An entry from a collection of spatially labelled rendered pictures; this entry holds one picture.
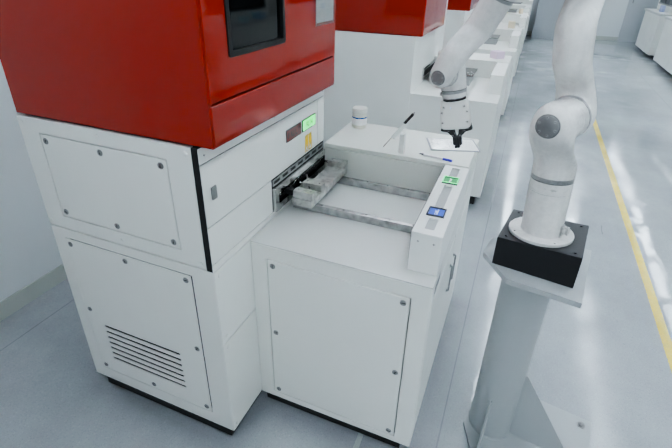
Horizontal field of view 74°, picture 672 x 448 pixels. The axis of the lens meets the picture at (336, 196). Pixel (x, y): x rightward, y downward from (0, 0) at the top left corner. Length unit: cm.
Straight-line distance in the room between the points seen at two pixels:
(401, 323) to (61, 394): 153
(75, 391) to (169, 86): 155
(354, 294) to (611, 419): 132
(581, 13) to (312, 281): 108
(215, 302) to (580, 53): 126
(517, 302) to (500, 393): 42
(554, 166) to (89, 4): 130
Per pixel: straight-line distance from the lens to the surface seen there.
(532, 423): 205
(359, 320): 154
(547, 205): 146
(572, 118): 134
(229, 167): 136
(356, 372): 171
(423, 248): 137
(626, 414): 243
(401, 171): 189
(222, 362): 168
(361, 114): 214
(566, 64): 138
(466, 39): 147
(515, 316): 165
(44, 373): 253
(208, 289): 148
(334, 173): 188
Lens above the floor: 166
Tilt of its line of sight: 27 degrees down
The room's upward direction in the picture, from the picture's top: 1 degrees clockwise
